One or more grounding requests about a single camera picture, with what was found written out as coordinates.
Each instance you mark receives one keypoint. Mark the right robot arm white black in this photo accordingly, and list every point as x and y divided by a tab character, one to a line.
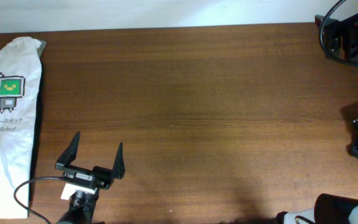
339	42

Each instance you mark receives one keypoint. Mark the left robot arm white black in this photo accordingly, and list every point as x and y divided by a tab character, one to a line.
82	202

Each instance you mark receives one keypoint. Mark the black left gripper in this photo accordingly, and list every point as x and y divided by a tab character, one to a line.
86	173

